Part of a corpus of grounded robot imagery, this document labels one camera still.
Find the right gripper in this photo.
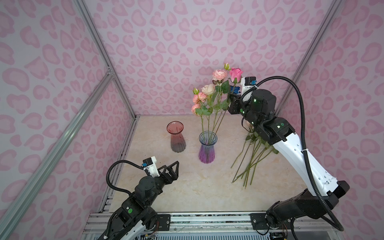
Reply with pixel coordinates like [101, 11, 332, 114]
[228, 92, 264, 129]

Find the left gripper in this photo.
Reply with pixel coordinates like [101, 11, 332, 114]
[145, 160, 178, 208]

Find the blue rose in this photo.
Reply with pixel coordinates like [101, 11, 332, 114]
[214, 85, 243, 142]

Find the magenta rose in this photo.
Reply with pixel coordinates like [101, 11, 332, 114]
[221, 66, 243, 110]

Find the cream white rose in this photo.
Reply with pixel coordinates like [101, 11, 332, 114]
[202, 84, 216, 131]

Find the purple blue glass vase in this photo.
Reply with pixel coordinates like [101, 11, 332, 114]
[199, 131, 218, 164]

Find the pink rose spray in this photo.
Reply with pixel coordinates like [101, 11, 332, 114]
[191, 65, 228, 132]

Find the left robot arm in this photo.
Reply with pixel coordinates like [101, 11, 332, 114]
[99, 158, 180, 240]

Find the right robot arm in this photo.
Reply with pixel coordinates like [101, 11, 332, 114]
[229, 88, 350, 231]

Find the red glass vase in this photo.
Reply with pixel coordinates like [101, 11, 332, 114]
[167, 121, 187, 153]

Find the pile of pink flowers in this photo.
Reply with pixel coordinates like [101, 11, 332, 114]
[231, 121, 279, 189]

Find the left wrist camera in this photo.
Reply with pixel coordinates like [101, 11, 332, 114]
[142, 156, 160, 178]

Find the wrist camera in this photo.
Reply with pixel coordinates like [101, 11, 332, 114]
[142, 156, 160, 178]
[241, 77, 258, 103]

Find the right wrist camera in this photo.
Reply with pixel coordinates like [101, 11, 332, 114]
[241, 77, 258, 103]

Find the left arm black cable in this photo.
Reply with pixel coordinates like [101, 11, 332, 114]
[105, 159, 145, 196]

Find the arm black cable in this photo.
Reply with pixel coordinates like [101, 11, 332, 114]
[239, 75, 345, 232]
[105, 159, 145, 196]

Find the left diagonal aluminium frame bar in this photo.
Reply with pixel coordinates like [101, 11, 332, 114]
[1, 73, 114, 240]

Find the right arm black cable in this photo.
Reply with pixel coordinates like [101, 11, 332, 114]
[239, 75, 345, 232]

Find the right corner aluminium post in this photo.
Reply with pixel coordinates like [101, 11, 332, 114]
[276, 0, 343, 113]

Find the corner aluminium post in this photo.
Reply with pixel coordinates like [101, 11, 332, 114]
[276, 0, 343, 113]
[73, 0, 137, 120]

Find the left corner aluminium post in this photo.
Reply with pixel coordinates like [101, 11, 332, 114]
[73, 0, 137, 120]

